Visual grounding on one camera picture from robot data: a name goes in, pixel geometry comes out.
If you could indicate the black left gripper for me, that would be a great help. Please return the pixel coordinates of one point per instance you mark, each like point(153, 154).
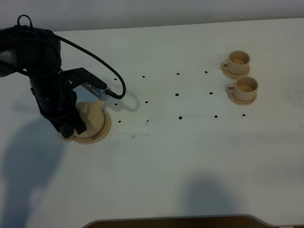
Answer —
point(57, 100)

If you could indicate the beige ceramic teapot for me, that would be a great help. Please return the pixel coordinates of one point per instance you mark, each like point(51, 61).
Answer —
point(92, 115)

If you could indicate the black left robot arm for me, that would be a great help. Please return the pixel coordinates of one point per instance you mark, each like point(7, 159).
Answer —
point(36, 53)

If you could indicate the beige teapot saucer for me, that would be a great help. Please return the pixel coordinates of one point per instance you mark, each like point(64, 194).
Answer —
point(104, 128)

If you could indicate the near beige cup saucer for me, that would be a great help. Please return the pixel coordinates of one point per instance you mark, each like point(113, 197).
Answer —
point(239, 102)

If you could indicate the beige cup saucer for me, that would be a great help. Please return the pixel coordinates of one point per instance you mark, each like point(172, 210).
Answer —
point(239, 102)
point(235, 76)

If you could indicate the far beige cup saucer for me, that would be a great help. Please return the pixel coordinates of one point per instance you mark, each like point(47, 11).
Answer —
point(235, 76)

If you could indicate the near beige teacup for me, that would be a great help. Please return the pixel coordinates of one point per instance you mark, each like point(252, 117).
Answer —
point(243, 89)

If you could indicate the beige teacup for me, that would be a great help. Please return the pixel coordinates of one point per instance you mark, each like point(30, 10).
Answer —
point(237, 62)
point(243, 89)

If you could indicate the far beige teacup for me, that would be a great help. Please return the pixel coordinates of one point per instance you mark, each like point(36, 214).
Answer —
point(237, 62)

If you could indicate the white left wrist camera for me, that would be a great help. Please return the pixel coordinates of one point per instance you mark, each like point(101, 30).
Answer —
point(99, 93)

